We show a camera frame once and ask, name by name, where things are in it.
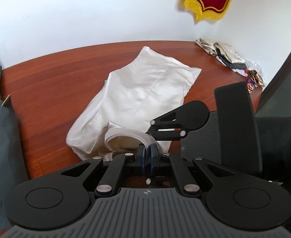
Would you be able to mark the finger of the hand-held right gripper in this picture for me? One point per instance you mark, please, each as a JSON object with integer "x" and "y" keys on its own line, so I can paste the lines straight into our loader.
{"x": 165, "y": 134}

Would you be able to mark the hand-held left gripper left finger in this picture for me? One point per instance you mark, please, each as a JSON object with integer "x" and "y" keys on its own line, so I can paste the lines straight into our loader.
{"x": 141, "y": 161}

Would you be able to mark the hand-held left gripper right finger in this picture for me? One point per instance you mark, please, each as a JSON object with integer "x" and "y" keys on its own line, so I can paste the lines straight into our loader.
{"x": 153, "y": 161}

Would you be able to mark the cream button shirt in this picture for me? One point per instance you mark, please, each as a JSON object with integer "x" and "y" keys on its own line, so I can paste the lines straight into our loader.
{"x": 140, "y": 86}

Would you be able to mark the small colourful packets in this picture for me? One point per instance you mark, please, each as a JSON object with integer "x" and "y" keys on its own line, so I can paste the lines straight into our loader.
{"x": 253, "y": 79}

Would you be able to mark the beige garment with dark waistband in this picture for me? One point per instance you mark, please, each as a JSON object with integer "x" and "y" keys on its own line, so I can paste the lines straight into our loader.
{"x": 228, "y": 53}

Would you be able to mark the crumpled beige cloth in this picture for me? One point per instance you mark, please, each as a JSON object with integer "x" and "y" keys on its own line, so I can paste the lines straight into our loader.
{"x": 206, "y": 45}

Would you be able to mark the folded dark grey pants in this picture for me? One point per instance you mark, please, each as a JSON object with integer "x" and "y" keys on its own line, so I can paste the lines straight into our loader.
{"x": 1, "y": 153}

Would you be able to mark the tan paper garment tag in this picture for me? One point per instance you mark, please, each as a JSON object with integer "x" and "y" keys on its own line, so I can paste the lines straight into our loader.
{"x": 7, "y": 101}

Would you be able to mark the dark door with grey frame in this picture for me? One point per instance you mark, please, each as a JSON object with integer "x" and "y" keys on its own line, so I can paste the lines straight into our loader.
{"x": 289, "y": 91}

